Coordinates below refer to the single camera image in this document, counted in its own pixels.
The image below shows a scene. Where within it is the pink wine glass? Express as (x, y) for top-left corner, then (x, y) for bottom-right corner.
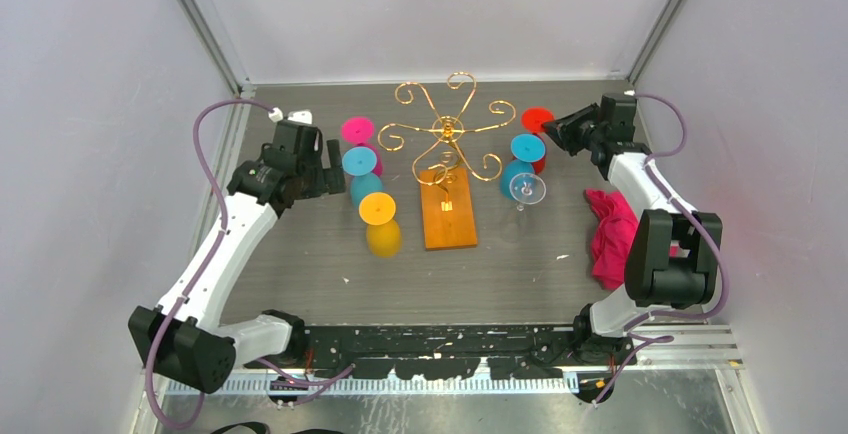
(340, 116), (383, 177)

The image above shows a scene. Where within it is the red wine glass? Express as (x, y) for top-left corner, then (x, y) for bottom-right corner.
(521, 106), (554, 175)

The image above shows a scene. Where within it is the blue wine glass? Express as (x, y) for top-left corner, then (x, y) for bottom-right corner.
(342, 146), (383, 207)
(499, 133), (546, 199)

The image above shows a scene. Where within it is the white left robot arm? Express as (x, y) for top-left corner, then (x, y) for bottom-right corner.
(128, 108), (346, 394)

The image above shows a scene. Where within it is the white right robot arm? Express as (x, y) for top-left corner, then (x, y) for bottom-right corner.
(542, 92), (729, 365)

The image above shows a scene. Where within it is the clear wine glass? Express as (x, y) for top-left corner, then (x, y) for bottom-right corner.
(501, 172), (547, 243)

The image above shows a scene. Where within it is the yellow wine glass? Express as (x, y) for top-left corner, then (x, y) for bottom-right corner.
(358, 192), (403, 258)

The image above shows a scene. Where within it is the crumpled pink cloth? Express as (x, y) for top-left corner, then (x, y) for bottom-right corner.
(584, 189), (639, 291)

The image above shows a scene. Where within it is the gold wire wine glass rack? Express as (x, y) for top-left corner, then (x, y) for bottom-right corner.
(376, 71), (518, 251)

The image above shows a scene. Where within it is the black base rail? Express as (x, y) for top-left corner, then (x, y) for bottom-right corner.
(251, 324), (637, 383)

